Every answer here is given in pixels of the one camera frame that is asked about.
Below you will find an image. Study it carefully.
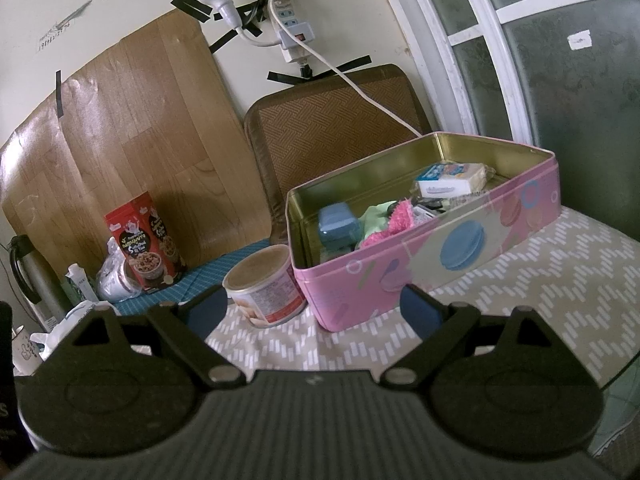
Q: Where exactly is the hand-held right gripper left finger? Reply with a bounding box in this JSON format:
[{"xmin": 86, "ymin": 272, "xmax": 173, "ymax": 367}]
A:
[{"xmin": 50, "ymin": 285, "xmax": 247, "ymax": 390}]

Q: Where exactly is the white enamel mug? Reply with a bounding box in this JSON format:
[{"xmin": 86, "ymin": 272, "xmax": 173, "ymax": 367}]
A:
[{"xmin": 12, "ymin": 325, "xmax": 45, "ymax": 377}]

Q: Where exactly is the white tissue pack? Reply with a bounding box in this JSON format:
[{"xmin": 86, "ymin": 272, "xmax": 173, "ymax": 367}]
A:
[{"xmin": 29, "ymin": 300, "xmax": 122, "ymax": 362}]

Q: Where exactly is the white tube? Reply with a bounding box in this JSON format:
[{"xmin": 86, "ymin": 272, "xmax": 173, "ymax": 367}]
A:
[{"xmin": 64, "ymin": 263, "xmax": 99, "ymax": 307}]

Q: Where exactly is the red cereal box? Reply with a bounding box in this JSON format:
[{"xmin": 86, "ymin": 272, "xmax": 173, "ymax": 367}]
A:
[{"xmin": 104, "ymin": 190, "xmax": 189, "ymax": 294}]

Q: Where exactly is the black pouch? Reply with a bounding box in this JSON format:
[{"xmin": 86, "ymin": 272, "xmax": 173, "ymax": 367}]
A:
[{"xmin": 414, "ymin": 198, "xmax": 450, "ymax": 219}]

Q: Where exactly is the white window frame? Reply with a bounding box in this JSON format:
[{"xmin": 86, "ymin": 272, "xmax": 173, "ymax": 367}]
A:
[{"xmin": 369, "ymin": 0, "xmax": 640, "ymax": 241}]

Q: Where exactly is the small blue case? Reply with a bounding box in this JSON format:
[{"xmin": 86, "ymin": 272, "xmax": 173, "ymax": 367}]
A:
[{"xmin": 318, "ymin": 203, "xmax": 360, "ymax": 252}]

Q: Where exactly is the pink knitted sock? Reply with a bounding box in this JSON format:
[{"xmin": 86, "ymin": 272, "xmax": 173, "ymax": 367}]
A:
[{"xmin": 359, "ymin": 202, "xmax": 417, "ymax": 249}]

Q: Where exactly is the white power strip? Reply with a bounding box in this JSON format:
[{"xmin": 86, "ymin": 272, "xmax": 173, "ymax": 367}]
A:
[{"xmin": 269, "ymin": 0, "xmax": 317, "ymax": 64}]

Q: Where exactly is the pink tin box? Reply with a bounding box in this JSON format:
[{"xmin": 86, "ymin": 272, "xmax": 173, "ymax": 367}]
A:
[{"xmin": 285, "ymin": 131, "xmax": 561, "ymax": 334}]

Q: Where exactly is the blue and white packet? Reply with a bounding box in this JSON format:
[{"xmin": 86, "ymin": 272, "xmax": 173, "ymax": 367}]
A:
[{"xmin": 413, "ymin": 162, "xmax": 494, "ymax": 197}]

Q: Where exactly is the light green cloth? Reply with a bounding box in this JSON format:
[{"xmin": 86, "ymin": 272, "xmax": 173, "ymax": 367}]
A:
[{"xmin": 359, "ymin": 200, "xmax": 402, "ymax": 241}]

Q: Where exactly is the steel thermos flask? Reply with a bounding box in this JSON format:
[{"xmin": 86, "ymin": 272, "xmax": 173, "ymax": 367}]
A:
[{"xmin": 9, "ymin": 233, "xmax": 71, "ymax": 322}]

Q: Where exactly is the brown woven chair back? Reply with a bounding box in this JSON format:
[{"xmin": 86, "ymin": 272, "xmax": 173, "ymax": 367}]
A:
[{"xmin": 243, "ymin": 63, "xmax": 434, "ymax": 247}]

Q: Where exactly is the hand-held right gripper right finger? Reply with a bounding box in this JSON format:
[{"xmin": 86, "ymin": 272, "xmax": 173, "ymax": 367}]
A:
[{"xmin": 380, "ymin": 283, "xmax": 576, "ymax": 389}]

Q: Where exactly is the wood pattern sheet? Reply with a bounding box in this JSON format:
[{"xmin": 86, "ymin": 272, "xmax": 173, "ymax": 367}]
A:
[{"xmin": 0, "ymin": 7, "xmax": 274, "ymax": 282}]

